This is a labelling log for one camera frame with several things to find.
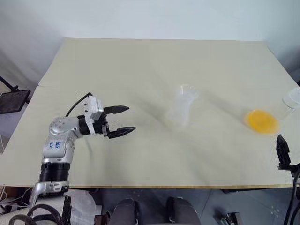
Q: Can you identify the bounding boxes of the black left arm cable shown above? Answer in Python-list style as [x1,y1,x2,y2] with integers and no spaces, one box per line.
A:
[65,91,95,118]

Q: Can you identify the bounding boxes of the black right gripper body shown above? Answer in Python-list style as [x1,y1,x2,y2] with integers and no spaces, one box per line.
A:
[278,162,300,186]

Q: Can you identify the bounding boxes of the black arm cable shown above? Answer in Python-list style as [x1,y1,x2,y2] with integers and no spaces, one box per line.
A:
[65,91,95,118]
[283,170,300,225]

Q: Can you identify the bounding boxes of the clear plastic cup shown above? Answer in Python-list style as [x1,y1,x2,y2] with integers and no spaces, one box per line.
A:
[165,97,192,128]

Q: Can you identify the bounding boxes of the small black metal object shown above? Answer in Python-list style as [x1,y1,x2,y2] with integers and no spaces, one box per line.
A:
[215,210,240,225]

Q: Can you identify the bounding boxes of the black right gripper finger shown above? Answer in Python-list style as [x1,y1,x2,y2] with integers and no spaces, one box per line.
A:
[276,134,292,166]

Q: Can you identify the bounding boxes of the dark rounded shape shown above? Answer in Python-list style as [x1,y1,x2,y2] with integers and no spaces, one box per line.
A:
[109,197,142,225]
[165,196,201,225]

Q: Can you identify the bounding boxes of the white cables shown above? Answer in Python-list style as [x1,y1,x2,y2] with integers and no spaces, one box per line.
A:
[0,184,32,213]

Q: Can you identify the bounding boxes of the clear cup with orange liquid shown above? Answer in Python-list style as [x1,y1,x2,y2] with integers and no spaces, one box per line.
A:
[243,87,300,135]

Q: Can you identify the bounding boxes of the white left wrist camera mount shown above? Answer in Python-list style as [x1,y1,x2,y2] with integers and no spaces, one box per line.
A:
[83,94,104,136]

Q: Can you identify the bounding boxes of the black cable bundle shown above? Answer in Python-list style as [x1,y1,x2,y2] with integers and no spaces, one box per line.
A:
[9,203,64,225]

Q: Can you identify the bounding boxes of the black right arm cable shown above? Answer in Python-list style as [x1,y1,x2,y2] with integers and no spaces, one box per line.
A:
[283,170,300,225]

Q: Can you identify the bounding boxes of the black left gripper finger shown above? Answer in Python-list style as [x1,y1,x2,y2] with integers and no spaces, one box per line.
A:
[107,126,137,140]
[103,105,130,116]

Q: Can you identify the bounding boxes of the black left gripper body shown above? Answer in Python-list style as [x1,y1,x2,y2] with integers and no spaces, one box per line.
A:
[92,112,111,140]

